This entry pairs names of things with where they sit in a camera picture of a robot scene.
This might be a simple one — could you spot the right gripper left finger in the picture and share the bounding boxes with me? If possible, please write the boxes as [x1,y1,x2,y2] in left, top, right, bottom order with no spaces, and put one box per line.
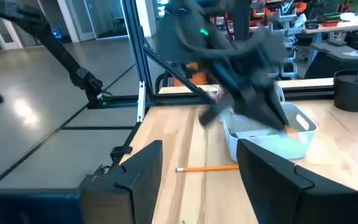
[79,139,163,224]

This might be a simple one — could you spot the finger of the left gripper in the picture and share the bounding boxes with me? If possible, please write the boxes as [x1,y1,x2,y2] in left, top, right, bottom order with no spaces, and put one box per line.
[237,86,291,131]
[198,93,242,128]

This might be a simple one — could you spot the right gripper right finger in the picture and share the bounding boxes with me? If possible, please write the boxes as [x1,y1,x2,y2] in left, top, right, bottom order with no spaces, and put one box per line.
[236,138,358,224]

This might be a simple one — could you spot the orange pencil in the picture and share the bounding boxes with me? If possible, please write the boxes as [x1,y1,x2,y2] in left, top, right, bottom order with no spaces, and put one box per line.
[175,166,239,173]

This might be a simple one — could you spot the light gray plastic bin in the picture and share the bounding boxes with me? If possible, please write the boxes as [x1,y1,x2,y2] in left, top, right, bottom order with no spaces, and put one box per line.
[273,81,286,104]
[221,101,318,163]

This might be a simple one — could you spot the orange object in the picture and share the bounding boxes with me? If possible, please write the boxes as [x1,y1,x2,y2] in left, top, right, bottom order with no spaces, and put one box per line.
[172,62,209,87]

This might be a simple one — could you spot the gray storage shelf rack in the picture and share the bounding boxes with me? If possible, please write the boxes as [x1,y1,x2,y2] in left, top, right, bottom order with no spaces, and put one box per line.
[250,0,309,79]

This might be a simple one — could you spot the wooden top desk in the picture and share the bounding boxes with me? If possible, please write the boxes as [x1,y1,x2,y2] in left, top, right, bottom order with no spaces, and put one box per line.
[302,18,358,79]

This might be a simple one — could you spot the stacked green red bowls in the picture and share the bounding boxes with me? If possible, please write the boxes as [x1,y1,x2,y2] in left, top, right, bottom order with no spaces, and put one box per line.
[321,11,342,28]

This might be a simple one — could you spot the white door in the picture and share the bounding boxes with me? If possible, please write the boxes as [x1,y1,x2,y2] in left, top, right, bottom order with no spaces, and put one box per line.
[0,17,24,51]

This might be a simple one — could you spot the black rail bracket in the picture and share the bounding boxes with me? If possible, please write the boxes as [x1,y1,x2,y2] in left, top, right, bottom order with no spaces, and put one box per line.
[109,145,134,157]

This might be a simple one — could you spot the silver frame bracket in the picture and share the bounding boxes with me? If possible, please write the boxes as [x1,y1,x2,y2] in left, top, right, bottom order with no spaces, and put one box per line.
[136,80,146,123]

